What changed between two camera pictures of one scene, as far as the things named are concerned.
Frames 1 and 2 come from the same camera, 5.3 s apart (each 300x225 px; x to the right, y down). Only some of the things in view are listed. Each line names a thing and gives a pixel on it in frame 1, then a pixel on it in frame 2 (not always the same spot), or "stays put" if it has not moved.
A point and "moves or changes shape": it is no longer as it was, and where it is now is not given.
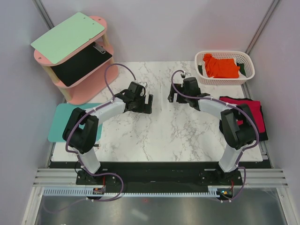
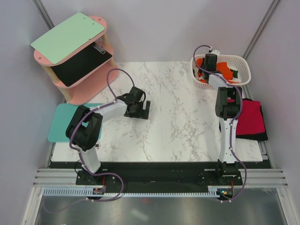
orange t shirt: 221,68 moves or changes shape
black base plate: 195,174 stays put
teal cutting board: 63,112 stays put
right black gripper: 171,96 → 203,61
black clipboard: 69,70 stays put
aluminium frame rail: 253,177 stays put
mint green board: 58,43 stays put
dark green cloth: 241,66 → 235,73
